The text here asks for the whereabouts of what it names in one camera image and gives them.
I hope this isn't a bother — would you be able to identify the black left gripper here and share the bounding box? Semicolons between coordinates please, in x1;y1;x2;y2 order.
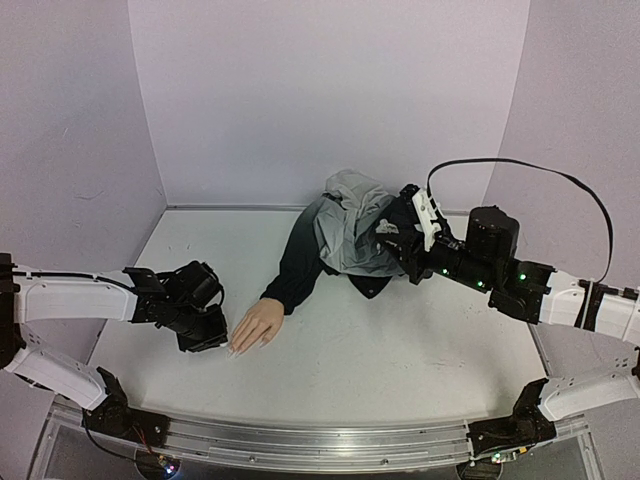
169;304;230;355

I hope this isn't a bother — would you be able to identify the black grey jacket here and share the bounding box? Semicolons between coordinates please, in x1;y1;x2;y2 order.
261;169;406;316

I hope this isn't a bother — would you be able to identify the black right camera cable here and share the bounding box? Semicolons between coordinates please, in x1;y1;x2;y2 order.
425;157;614;284

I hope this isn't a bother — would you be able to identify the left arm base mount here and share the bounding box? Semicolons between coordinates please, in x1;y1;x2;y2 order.
82;367;180;479

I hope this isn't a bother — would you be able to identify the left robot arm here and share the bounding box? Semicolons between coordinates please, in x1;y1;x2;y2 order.
1;253;228;437

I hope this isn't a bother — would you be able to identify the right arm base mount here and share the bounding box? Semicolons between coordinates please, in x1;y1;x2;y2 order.
466;378;556;460

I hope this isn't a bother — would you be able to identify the aluminium front rail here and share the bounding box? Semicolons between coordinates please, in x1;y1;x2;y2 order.
49;394;591;471

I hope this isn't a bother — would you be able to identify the mannequin hand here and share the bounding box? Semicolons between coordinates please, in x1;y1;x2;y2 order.
230;298;285;355

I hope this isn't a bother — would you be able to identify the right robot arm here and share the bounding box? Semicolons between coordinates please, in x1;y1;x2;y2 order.
375;185;639;423

